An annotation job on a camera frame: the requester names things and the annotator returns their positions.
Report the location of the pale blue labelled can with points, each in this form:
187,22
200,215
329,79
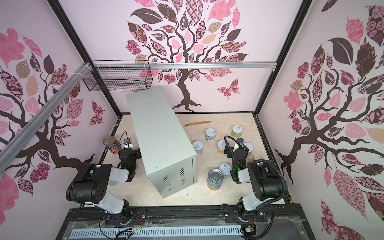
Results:
225,169

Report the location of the grey metal cabinet box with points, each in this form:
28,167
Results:
169,158

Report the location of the wooden knife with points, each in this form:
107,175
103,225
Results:
197,123

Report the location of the white slotted cable duct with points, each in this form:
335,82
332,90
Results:
155,232

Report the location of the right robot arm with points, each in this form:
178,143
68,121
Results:
267,182

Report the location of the horizontal aluminium rail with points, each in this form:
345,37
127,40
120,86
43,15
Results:
164,66

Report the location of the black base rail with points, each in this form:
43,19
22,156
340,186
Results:
276,222

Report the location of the pink labelled can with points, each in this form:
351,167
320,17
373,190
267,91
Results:
198,147

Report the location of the black wire basket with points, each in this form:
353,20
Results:
119,77

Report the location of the large blue labelled can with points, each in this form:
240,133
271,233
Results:
215,179

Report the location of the orange labelled can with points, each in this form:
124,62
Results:
250,147

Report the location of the white green labelled can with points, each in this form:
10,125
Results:
210,134

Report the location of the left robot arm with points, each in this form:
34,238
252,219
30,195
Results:
90,185

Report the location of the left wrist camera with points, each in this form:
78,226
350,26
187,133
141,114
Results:
128,143

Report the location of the yellow labelled can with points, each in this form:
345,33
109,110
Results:
221,146

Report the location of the dark red labelled can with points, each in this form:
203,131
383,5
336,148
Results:
112,144

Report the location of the diagonal aluminium rail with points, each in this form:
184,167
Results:
12,149

